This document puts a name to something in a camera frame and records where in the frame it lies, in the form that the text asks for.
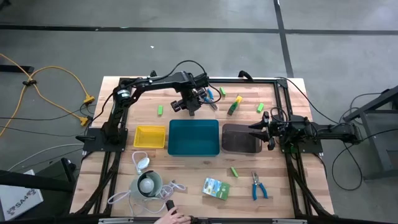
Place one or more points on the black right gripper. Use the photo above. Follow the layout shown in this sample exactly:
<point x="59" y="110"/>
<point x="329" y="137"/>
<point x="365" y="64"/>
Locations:
<point x="281" y="130"/>

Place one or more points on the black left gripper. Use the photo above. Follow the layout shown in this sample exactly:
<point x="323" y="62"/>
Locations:
<point x="191" y="93"/>

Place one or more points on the green eraser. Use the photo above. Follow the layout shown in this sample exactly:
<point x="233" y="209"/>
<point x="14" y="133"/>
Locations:
<point x="260" y="107"/>
<point x="234" y="171"/>
<point x="160" y="109"/>
<point x="222" y="91"/>

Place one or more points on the green yellow crayon box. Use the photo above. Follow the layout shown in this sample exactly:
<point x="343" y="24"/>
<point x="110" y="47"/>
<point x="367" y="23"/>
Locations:
<point x="234" y="107"/>

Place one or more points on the carded pencil pack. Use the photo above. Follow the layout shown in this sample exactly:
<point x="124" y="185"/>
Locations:
<point x="216" y="188"/>

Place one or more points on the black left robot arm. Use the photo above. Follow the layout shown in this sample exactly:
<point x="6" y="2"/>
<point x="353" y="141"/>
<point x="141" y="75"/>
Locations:
<point x="155" y="81"/>

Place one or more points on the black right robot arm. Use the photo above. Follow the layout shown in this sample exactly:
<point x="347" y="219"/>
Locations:
<point x="335" y="130"/>

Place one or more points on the dark grey plastic tray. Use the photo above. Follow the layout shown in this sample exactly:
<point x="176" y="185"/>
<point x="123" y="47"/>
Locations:
<point x="237" y="138"/>

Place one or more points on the teal plastic bin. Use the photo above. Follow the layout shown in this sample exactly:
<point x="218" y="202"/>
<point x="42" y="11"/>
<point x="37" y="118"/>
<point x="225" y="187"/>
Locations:
<point x="192" y="138"/>

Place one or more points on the yellow plastic basket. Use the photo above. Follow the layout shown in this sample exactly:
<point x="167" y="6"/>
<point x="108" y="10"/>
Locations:
<point x="149" y="137"/>

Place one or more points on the grey lamp with bulb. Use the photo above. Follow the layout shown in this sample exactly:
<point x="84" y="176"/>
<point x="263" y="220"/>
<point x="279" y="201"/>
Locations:
<point x="146" y="185"/>

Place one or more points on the person's hand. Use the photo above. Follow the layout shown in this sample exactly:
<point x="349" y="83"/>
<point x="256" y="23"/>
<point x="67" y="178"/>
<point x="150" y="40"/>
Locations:
<point x="174" y="219"/>

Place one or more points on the black metal table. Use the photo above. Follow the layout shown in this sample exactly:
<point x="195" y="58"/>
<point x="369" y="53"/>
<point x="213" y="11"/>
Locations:
<point x="373" y="104"/>

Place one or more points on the black equipment stand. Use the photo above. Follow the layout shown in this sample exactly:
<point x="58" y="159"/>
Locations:
<point x="31" y="182"/>

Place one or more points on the black floor stand foot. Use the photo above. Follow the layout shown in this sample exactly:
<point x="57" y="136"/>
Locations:
<point x="15" y="69"/>

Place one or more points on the white cardboard box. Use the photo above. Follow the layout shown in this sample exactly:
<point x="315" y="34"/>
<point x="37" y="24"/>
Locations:
<point x="18" y="202"/>

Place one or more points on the black frame clamp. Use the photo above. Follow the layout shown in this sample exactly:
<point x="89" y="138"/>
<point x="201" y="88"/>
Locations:
<point x="245" y="75"/>
<point x="152" y="74"/>

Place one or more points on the black aluminium frame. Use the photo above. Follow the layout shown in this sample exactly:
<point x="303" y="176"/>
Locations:
<point x="264" y="81"/>

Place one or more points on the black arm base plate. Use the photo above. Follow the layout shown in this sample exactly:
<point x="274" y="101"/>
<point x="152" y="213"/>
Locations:
<point x="315" y="148"/>
<point x="93" y="143"/>

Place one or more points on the silver rail bracket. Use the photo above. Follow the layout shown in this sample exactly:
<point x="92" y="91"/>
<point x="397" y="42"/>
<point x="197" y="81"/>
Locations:
<point x="289" y="221"/>
<point x="115" y="221"/>

